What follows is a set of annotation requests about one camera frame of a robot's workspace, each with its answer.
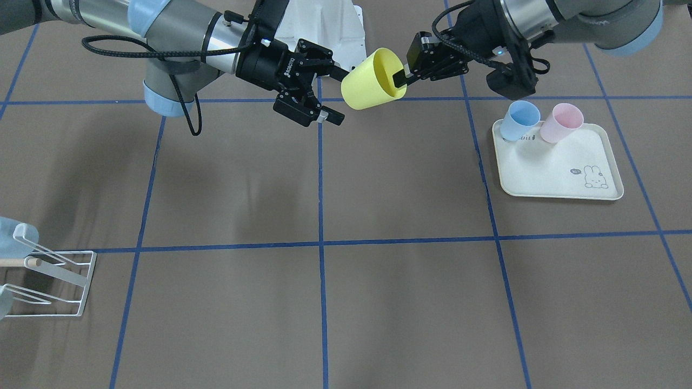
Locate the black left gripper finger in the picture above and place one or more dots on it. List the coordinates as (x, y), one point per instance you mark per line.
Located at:
(429, 58)

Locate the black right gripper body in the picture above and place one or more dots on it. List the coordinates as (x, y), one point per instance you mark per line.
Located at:
(258, 66)

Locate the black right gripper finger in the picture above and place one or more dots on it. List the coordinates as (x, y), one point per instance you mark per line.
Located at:
(316, 59)
(305, 109)

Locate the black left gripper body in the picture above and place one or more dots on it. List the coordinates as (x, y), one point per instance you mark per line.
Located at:
(473, 25)

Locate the yellow plastic cup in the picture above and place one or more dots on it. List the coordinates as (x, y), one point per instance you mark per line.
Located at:
(372, 82)

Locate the pink plastic cup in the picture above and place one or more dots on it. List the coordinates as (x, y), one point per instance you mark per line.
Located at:
(564, 119)

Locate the light blue plastic cup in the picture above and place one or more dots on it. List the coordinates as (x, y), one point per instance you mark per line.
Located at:
(18, 239)

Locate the grey plastic cup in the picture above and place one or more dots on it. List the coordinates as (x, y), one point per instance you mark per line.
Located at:
(6, 301)

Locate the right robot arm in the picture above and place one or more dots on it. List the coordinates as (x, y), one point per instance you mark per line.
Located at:
(188, 45)

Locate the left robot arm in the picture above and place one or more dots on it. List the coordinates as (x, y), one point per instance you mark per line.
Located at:
(619, 28)

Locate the blue cup near base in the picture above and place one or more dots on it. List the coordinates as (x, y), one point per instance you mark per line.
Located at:
(520, 118)

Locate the cream plastic tray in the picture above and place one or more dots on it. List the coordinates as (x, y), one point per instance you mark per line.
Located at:
(582, 166)

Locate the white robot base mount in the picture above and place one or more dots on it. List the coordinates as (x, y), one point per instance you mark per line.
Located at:
(335, 25)

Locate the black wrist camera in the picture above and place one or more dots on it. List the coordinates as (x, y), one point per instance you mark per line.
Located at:
(264, 20)

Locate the white wire cup rack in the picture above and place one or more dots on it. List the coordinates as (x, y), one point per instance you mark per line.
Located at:
(75, 268)

